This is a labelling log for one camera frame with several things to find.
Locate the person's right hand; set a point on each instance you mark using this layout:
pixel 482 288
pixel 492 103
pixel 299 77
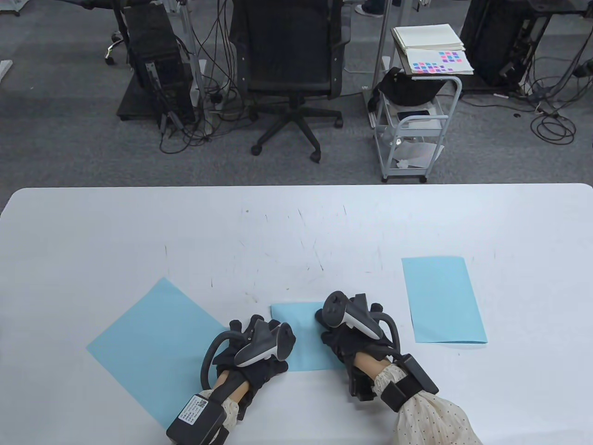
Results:
pixel 352 347

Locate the person's left hand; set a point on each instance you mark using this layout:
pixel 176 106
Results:
pixel 259 375

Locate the light blue paper sheet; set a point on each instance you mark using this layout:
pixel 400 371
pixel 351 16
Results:
pixel 440 296
pixel 305 343
pixel 143 347

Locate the person's left forearm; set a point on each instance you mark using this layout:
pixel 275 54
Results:
pixel 234 389

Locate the person's right forearm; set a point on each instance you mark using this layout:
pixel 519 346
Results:
pixel 431 417

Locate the crumpled white paper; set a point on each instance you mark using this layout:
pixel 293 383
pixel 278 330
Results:
pixel 419 153

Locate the grey and white tracking controller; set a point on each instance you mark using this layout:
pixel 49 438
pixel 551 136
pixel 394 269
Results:
pixel 264 345
pixel 333 308

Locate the black glove sensor module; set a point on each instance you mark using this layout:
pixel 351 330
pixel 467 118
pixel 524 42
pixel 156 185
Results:
pixel 361 384

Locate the white rolling cart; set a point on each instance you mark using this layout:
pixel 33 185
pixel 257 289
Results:
pixel 403 174

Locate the black phone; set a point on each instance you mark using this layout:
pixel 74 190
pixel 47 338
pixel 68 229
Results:
pixel 412 114

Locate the black bag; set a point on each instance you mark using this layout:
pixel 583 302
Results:
pixel 407 90

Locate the sheet with coloured squares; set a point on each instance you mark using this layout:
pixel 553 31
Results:
pixel 431 68

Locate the white desk leg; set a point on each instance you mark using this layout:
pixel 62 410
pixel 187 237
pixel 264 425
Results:
pixel 186 21
pixel 382 46

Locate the black mesh office chair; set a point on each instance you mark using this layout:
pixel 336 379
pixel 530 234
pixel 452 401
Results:
pixel 289 46

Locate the white notebook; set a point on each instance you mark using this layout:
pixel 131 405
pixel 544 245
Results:
pixel 428 37

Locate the large black computer tower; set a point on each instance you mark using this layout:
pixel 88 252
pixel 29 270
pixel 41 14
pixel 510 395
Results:
pixel 491 41

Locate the black computer tower on stand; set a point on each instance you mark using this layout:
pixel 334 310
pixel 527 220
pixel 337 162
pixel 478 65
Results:
pixel 153 55

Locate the chrome chair base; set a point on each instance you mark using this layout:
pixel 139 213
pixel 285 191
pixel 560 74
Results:
pixel 113 46

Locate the white desk foot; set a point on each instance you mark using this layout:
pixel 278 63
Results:
pixel 3 72

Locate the black wrist camera box with label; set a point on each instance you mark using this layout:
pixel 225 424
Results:
pixel 194 419

